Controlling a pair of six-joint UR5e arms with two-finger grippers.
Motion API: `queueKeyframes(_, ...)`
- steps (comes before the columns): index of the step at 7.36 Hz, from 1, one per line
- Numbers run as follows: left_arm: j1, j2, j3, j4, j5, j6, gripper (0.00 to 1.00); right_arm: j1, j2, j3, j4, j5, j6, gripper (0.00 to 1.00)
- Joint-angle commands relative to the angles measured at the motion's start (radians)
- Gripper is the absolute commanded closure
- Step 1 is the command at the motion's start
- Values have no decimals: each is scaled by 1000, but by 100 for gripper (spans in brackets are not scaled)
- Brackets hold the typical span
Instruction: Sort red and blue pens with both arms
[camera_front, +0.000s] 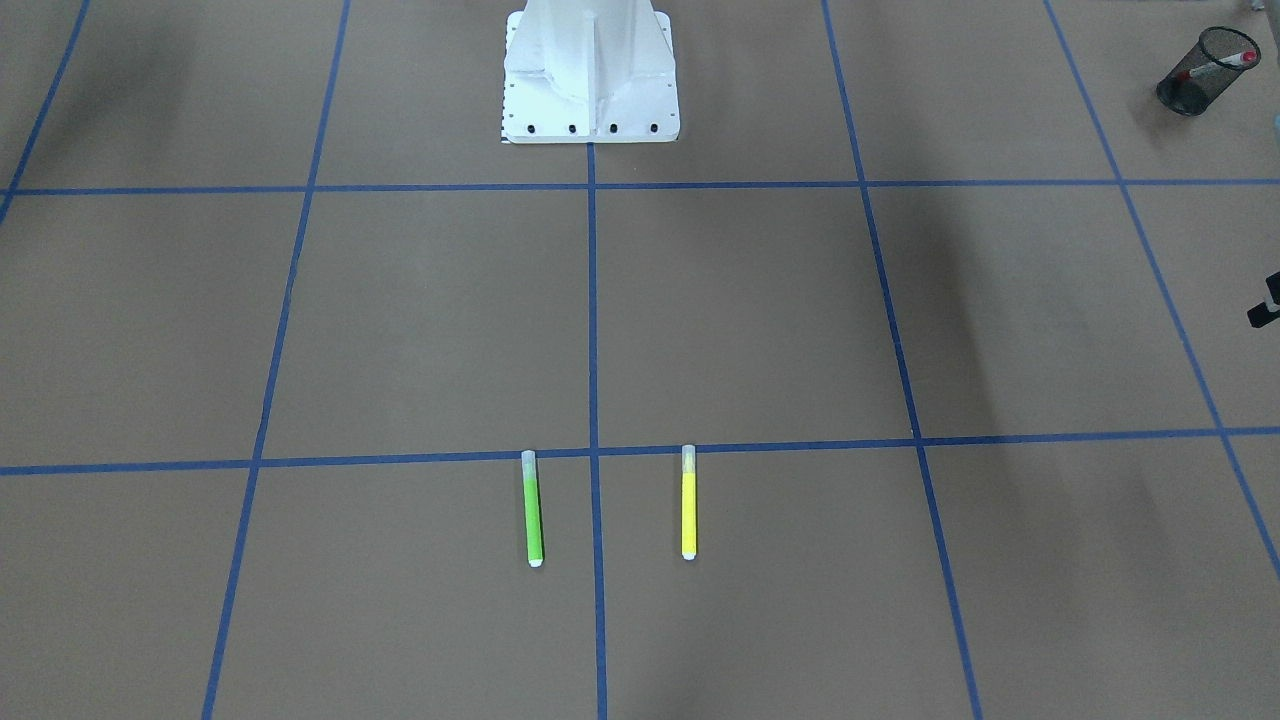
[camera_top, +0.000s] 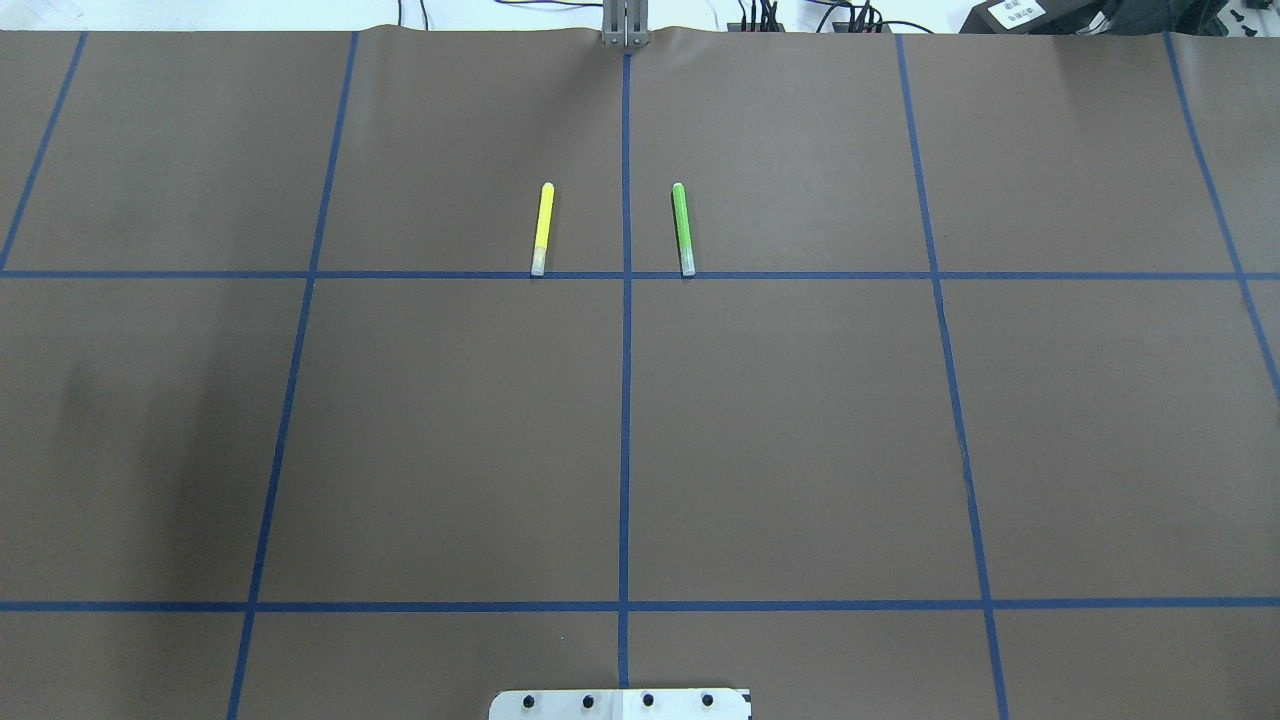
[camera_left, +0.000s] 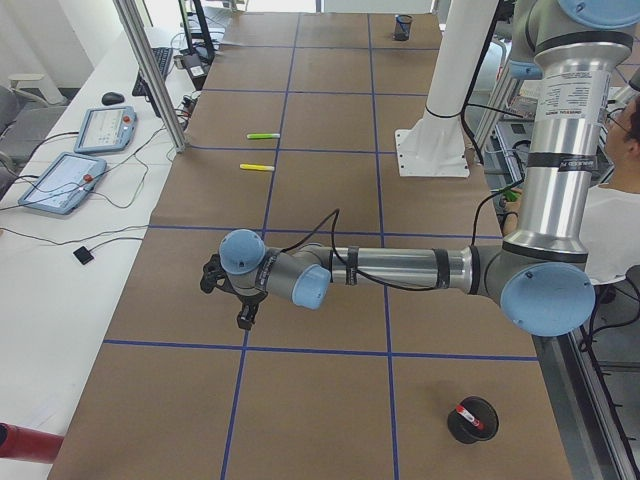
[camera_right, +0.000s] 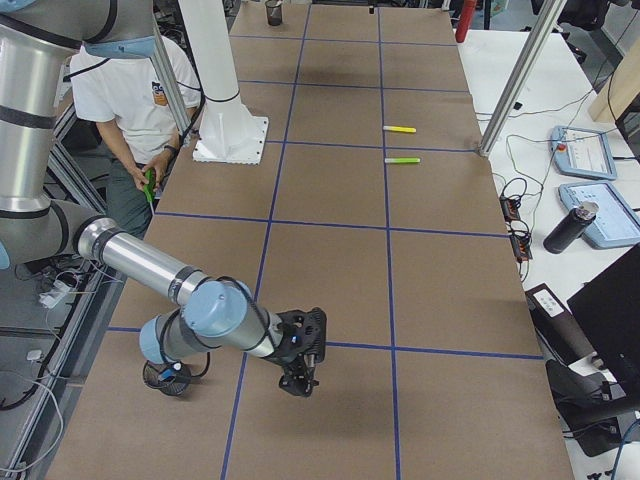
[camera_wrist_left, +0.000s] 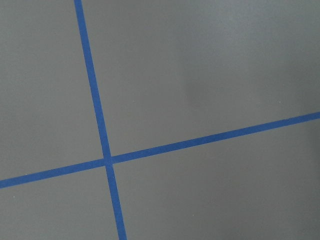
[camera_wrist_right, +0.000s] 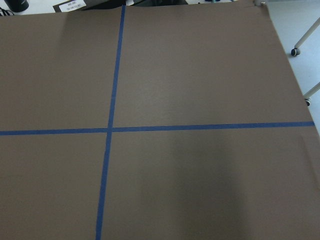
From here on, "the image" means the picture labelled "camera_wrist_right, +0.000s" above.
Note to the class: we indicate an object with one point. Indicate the black box with label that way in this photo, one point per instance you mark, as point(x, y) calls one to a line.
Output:
point(69, 6)

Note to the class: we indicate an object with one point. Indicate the black water bottle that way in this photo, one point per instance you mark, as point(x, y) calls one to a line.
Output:
point(17, 6)

